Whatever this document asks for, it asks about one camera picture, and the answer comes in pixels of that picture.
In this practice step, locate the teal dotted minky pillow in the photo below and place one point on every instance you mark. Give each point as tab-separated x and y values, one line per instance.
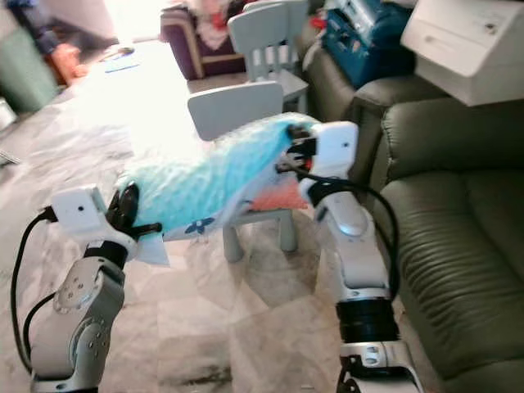
213	176

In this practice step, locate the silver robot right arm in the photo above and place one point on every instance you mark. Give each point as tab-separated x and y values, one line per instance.
356	254

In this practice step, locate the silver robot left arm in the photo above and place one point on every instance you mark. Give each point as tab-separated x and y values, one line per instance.
82	327

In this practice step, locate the green leather sofa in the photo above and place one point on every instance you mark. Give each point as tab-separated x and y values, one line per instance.
458	246

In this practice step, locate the light blue plastic child chair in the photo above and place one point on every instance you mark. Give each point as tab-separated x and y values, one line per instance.
254	29
233	110

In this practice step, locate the blue hard-shell suitcase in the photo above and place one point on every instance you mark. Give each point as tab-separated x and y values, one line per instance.
364	49

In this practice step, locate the blue floor mat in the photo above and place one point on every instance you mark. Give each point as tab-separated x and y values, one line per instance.
121	65

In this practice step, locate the pink white clothes pile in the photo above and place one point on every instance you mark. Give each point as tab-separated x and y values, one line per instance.
213	20

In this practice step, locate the purple armchair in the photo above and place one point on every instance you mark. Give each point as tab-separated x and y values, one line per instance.
180	49

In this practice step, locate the brown garment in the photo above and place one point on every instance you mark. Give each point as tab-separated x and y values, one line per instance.
119	53

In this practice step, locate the orange cloth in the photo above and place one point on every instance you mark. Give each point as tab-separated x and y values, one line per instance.
67	62

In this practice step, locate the mint green laundry basket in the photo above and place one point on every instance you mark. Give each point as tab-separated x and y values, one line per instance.
23	78

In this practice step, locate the dark blue cloth bundle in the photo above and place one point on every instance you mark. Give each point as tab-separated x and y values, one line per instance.
33	24

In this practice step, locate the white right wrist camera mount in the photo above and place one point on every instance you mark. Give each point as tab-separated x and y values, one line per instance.
336	151

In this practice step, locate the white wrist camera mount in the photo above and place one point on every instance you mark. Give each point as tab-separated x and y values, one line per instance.
78	214
336	151

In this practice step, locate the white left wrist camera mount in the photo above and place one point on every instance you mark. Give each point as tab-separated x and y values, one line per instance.
78	214

